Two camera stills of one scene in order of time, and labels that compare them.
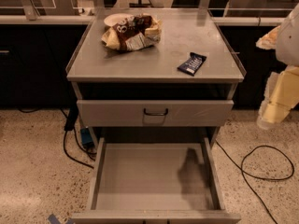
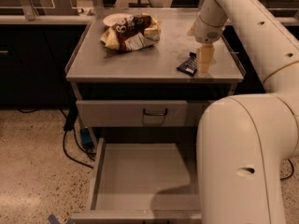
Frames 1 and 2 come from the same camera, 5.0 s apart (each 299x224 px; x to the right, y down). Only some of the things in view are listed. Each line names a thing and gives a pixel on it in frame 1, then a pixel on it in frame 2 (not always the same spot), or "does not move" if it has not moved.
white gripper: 289,44 to 206,33
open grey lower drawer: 155,183 does not move
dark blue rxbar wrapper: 192,63 does not move
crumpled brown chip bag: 133,33 does not move
